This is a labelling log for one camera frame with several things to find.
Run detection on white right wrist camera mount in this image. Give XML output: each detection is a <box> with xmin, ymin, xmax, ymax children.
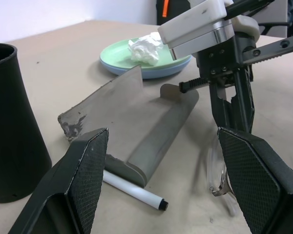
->
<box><xmin>157</xmin><ymin>0</ymin><xmax>260</xmax><ymax>61</ymax></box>

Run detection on white crumpled tissue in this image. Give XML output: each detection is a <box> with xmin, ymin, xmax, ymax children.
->
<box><xmin>127</xmin><ymin>31</ymin><xmax>165</xmax><ymax>66</ymax></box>

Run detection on black bag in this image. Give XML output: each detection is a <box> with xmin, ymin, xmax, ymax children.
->
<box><xmin>156</xmin><ymin>0</ymin><xmax>194</xmax><ymax>26</ymax></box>

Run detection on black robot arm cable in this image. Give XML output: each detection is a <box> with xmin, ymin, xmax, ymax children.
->
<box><xmin>224</xmin><ymin>0</ymin><xmax>277</xmax><ymax>20</ymax></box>

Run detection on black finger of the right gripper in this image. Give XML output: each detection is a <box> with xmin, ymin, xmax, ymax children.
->
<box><xmin>209</xmin><ymin>80</ymin><xmax>235</xmax><ymax>130</ymax></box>
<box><xmin>233</xmin><ymin>65</ymin><xmax>256</xmax><ymax>134</ymax></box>

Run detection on clear frame glasses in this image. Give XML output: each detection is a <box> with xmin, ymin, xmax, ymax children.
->
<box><xmin>195</xmin><ymin>143</ymin><xmax>237</xmax><ymax>216</ymax></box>

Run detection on grey and black office chair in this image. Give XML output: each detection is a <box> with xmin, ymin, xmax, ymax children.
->
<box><xmin>256</xmin><ymin>0</ymin><xmax>293</xmax><ymax>38</ymax></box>

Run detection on grey open glasses case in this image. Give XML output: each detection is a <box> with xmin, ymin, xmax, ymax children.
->
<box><xmin>57</xmin><ymin>64</ymin><xmax>200</xmax><ymax>188</ymax></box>

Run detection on blue plate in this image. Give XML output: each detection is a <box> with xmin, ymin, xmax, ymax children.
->
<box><xmin>99</xmin><ymin>57</ymin><xmax>192</xmax><ymax>80</ymax></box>

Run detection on green plate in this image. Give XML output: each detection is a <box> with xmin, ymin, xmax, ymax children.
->
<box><xmin>100</xmin><ymin>37</ymin><xmax>192</xmax><ymax>74</ymax></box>

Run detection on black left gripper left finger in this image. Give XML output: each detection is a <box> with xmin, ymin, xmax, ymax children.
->
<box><xmin>8</xmin><ymin>127</ymin><xmax>110</xmax><ymax>234</ymax></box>

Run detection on black tapered cup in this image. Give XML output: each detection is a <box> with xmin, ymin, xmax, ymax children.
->
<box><xmin>0</xmin><ymin>43</ymin><xmax>52</xmax><ymax>204</ymax></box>

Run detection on white marker with black cap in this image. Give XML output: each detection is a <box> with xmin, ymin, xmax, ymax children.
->
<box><xmin>103</xmin><ymin>170</ymin><xmax>169</xmax><ymax>212</ymax></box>

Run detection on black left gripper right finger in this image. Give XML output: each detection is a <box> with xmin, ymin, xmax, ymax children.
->
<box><xmin>216</xmin><ymin>126</ymin><xmax>293</xmax><ymax>234</ymax></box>

